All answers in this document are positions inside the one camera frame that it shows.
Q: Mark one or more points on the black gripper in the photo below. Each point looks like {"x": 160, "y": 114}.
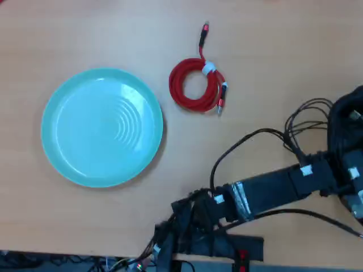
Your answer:
{"x": 351, "y": 163}

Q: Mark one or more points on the black plastic bowl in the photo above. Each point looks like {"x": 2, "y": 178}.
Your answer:
{"x": 358, "y": 93}

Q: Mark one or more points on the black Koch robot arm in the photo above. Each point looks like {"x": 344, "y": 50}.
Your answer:
{"x": 269, "y": 187}

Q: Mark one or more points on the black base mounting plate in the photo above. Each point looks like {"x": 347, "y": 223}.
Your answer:
{"x": 252, "y": 246}

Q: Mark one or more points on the red and black clamp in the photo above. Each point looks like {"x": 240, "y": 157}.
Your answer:
{"x": 241, "y": 260}

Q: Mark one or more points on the light teal round plate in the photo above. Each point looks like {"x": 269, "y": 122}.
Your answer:
{"x": 85, "y": 127}

